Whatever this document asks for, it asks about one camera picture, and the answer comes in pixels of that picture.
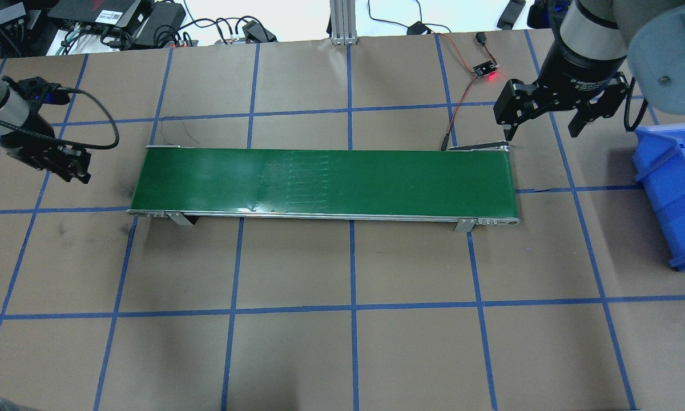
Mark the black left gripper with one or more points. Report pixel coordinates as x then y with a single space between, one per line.
32 138

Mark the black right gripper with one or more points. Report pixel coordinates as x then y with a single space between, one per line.
576 67

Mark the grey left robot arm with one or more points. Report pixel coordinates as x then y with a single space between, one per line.
14 111

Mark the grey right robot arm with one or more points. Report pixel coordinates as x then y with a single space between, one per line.
600 51

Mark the small red-lit controller board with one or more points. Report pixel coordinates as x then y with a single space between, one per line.
486 71

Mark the green conveyor belt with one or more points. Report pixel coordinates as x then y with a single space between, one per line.
467 188

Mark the blue plastic bin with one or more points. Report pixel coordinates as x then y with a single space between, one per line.
660 164

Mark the black electronics box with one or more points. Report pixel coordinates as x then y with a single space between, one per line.
96 16

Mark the black power adapter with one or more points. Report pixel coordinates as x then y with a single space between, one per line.
164 20

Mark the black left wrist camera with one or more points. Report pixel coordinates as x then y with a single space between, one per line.
37 91

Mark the aluminium frame post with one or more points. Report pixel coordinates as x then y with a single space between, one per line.
343 22

